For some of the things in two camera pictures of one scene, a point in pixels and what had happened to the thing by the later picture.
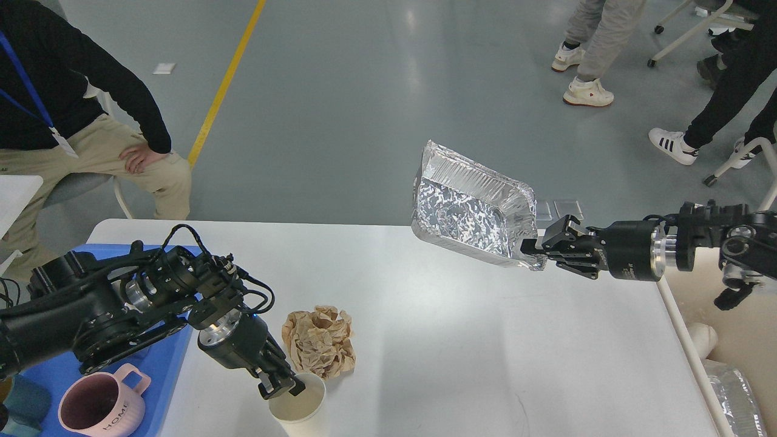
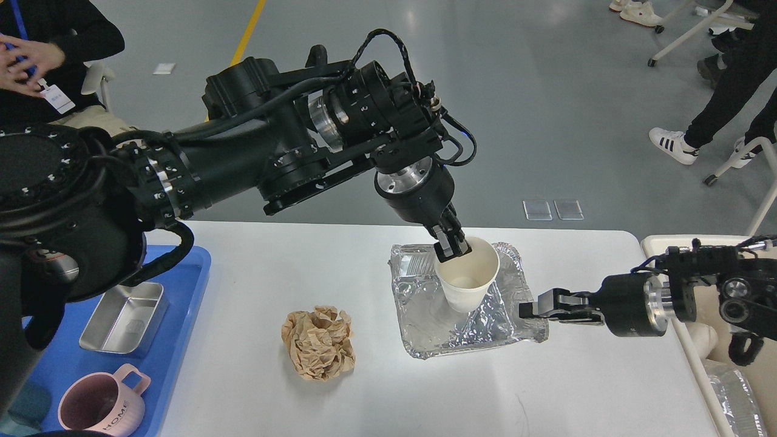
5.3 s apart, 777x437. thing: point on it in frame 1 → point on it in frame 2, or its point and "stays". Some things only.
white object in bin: [704, 338] stays
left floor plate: [542, 211] stays
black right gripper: [635, 250] → [634, 304]
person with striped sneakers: [751, 48] stays
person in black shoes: [709, 69] stays
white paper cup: [301, 416] → [467, 278]
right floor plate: [568, 206] stays
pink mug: [101, 404] stays
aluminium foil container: [459, 206] → [430, 328]
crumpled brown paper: [320, 341] stays
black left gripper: [242, 341] → [424, 194]
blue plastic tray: [160, 362] stays
